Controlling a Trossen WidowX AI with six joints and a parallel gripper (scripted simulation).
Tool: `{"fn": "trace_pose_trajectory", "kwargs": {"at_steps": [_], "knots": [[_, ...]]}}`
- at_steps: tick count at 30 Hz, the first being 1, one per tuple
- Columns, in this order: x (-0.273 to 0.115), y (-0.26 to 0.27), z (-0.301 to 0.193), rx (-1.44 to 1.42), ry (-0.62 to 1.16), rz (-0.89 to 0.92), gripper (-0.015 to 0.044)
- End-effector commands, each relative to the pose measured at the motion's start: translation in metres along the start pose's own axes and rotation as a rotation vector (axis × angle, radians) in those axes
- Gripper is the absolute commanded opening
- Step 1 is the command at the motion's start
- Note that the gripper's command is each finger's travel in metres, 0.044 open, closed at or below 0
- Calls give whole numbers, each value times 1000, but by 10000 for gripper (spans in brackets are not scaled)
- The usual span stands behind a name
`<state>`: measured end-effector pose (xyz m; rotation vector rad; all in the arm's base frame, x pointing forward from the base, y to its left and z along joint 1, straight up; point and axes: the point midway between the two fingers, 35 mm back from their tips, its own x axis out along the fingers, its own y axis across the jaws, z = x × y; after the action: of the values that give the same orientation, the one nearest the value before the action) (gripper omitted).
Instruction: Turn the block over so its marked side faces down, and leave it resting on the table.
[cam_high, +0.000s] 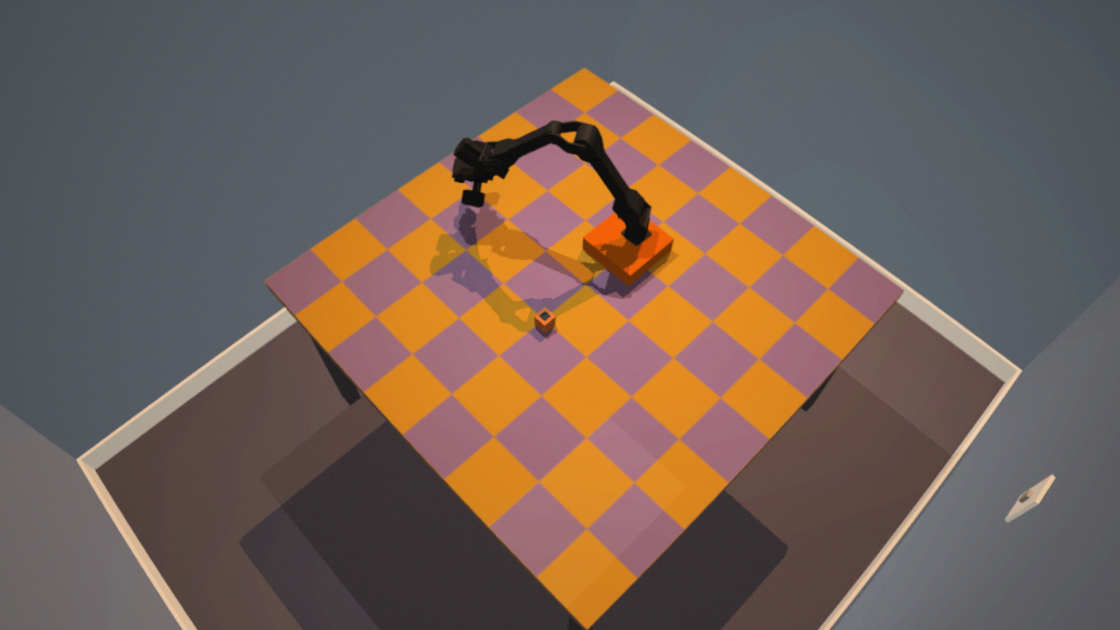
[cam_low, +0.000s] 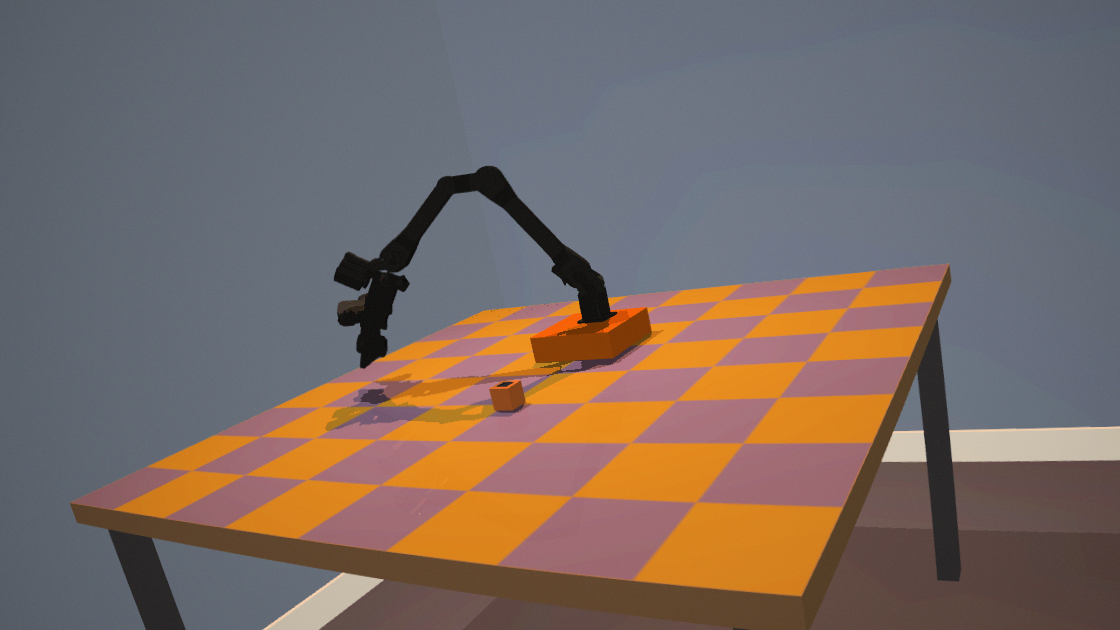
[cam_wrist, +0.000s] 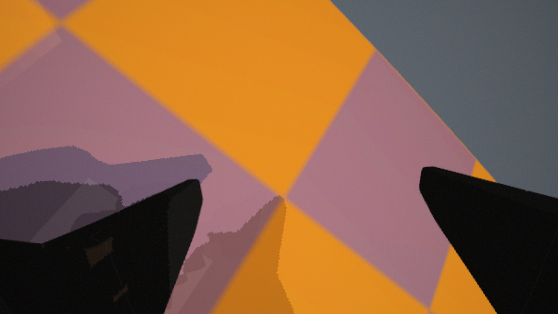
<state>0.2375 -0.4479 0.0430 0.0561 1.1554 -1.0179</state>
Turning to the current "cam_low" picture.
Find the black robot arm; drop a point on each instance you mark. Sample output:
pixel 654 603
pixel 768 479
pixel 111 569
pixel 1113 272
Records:
pixel 569 266

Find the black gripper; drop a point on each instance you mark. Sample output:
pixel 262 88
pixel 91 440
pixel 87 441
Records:
pixel 370 344

